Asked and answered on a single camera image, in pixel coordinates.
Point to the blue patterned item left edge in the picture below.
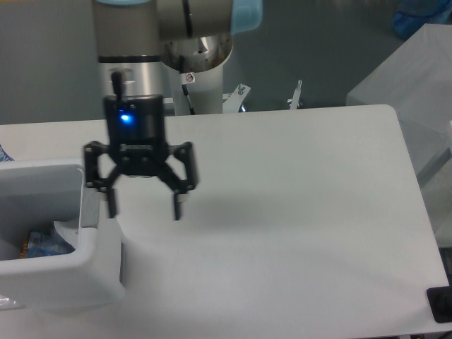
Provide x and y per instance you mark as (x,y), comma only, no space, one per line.
(4,156)

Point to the metal bolt clamp right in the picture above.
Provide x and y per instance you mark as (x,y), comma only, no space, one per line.
(295,102)

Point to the clear plastic scrap bottom left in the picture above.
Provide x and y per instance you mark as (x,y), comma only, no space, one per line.
(7,303)

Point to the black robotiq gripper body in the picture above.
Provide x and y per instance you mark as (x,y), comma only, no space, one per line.
(136,129)

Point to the white side cabinet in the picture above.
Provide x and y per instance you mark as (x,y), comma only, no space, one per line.
(416,81)

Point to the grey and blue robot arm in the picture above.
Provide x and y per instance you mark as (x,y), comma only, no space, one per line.
(130,38)

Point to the blue object top right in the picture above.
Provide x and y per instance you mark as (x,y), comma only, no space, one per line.
(410,16)

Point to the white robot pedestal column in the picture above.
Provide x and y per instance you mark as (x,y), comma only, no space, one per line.
(195,70)

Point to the white trash can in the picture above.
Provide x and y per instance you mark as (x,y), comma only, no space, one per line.
(34,194)

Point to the black device at table edge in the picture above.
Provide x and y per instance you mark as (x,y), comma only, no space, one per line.
(440,303)

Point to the clear plastic wrapper bag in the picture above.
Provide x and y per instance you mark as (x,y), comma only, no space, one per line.
(67,231)

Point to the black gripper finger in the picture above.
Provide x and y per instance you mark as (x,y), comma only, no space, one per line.
(183,179)
(93,178)

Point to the clear plastic water bottle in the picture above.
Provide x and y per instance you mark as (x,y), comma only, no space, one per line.
(44,243)

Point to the white pedestal base bracket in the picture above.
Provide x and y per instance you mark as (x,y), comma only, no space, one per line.
(232,102)

